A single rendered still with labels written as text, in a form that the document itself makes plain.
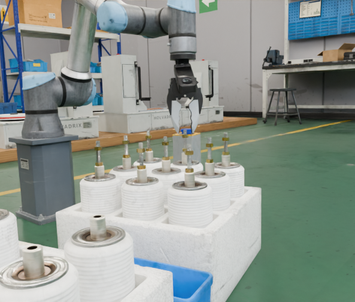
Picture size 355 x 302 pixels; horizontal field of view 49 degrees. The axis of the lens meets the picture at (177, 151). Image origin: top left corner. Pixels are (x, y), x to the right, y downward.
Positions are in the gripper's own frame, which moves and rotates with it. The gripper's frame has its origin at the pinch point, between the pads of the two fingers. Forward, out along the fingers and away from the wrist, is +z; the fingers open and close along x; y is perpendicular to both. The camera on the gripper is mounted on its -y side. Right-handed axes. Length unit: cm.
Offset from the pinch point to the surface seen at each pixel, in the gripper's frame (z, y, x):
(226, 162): 8.7, -6.6, -10.0
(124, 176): 10.8, -8.2, 16.9
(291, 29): -94, 459, -207
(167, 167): 8.5, -10.7, 5.9
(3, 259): 16, -44, 35
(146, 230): 17.9, -29.0, 11.7
